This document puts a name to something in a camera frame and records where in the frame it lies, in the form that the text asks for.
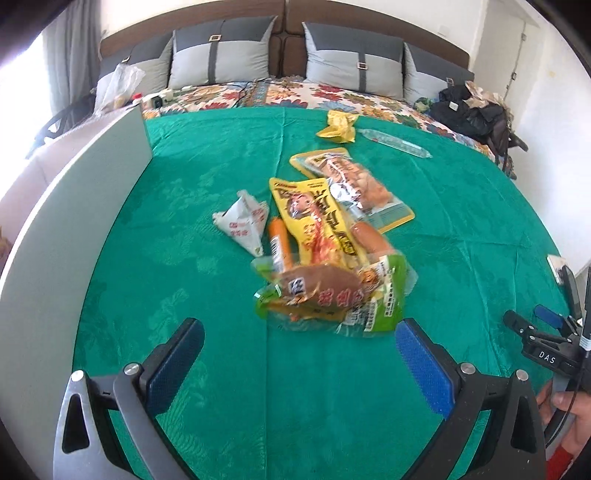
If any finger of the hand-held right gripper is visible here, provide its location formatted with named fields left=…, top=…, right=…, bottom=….
left=534, top=305, right=578, bottom=340
left=503, top=310, right=561, bottom=344

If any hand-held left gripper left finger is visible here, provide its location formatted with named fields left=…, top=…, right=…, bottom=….
left=53, top=318, right=205, bottom=480

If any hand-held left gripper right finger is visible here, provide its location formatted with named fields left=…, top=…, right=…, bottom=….
left=396, top=318, right=548, bottom=480

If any green snack packet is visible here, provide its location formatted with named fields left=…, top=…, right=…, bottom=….
left=250, top=256, right=370, bottom=324
left=335, top=253, right=419, bottom=339

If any orange sausage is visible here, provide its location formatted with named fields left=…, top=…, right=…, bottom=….
left=351, top=222, right=395, bottom=257
left=269, top=217, right=291, bottom=275

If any white triangular snack packet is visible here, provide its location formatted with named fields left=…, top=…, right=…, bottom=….
left=212, top=190, right=270, bottom=257

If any white cardboard box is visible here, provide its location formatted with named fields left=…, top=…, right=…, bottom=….
left=0, top=104, right=154, bottom=480

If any yellow cartoon snack packet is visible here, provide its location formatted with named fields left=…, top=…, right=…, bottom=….
left=269, top=176, right=361, bottom=271

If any peanut packet yellow border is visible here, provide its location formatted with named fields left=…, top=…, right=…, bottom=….
left=289, top=148, right=415, bottom=233

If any clear sausage packet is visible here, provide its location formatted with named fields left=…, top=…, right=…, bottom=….
left=356, top=128, right=432, bottom=159

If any person's right hand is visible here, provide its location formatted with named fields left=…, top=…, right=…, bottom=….
left=536, top=381, right=591, bottom=455

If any black flat device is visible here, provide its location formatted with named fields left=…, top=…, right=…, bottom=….
left=561, top=265, right=580, bottom=319

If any gold smartphone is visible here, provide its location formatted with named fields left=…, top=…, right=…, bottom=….
left=546, top=255, right=570, bottom=286

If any green blanket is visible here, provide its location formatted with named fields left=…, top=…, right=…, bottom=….
left=74, top=106, right=573, bottom=480

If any dark brown handbag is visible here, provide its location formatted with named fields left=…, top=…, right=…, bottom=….
left=485, top=106, right=529, bottom=160

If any black clothing pile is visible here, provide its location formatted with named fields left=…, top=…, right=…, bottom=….
left=427, top=85, right=509, bottom=139

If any beige floral cloth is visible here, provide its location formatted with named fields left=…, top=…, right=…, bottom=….
left=464, top=80, right=509, bottom=109

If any white door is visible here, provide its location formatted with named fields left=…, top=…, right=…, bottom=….
left=501, top=21, right=548, bottom=112

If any grey pillow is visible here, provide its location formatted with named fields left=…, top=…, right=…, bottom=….
left=403, top=42, right=475, bottom=100
left=99, top=34, right=174, bottom=95
left=302, top=22, right=407, bottom=97
left=168, top=16, right=278, bottom=88

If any white power strip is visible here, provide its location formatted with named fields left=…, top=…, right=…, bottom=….
left=143, top=89, right=178, bottom=109

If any dark wooden chair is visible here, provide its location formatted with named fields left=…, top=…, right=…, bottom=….
left=25, top=98, right=95, bottom=160

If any clear plastic bag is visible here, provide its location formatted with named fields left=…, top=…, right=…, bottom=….
left=95, top=64, right=146, bottom=114

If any floral bedsheet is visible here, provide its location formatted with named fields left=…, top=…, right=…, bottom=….
left=141, top=76, right=518, bottom=181

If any grey curtain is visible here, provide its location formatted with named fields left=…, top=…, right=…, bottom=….
left=44, top=0, right=105, bottom=121

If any brown headboard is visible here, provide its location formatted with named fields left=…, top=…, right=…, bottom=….
left=99, top=0, right=476, bottom=81

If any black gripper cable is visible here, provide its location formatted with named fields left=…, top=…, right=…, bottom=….
left=544, top=360, right=589, bottom=448

